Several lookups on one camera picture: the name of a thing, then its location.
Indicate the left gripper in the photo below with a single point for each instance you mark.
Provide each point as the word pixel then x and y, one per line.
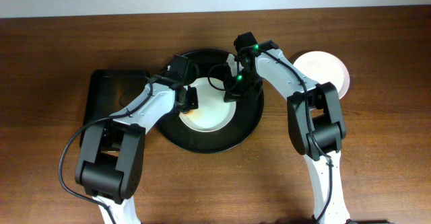
pixel 190 99

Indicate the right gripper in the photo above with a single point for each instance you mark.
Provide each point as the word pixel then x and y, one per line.
pixel 234 91

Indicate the white plate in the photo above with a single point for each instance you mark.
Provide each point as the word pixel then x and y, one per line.
pixel 213 113
pixel 324 67

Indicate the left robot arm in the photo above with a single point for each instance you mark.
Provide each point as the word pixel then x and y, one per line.
pixel 110 162

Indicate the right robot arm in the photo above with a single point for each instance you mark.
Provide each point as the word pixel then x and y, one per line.
pixel 315 122

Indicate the black round tray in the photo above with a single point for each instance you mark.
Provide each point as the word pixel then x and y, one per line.
pixel 245 118

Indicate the black rectangular tray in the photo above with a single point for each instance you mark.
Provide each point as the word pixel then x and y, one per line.
pixel 111 90

